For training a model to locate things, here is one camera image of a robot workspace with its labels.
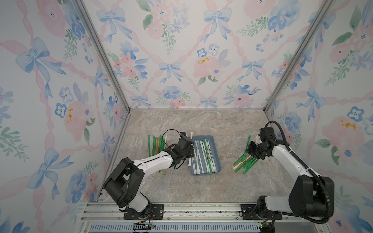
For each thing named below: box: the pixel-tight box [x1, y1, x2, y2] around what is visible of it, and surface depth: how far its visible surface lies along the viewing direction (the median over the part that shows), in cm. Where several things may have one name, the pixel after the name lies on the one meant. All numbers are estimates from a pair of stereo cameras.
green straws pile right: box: [232, 135, 260, 175], surface depth 92 cm
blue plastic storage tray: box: [190, 134, 222, 176], surface depth 94 cm
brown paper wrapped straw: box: [155, 137, 160, 155], surface depth 102 cm
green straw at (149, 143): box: [147, 134, 152, 158], surface depth 102 cm
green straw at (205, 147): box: [203, 140, 213, 173], surface depth 97 cm
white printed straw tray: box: [206, 140, 218, 173], surface depth 95 cm
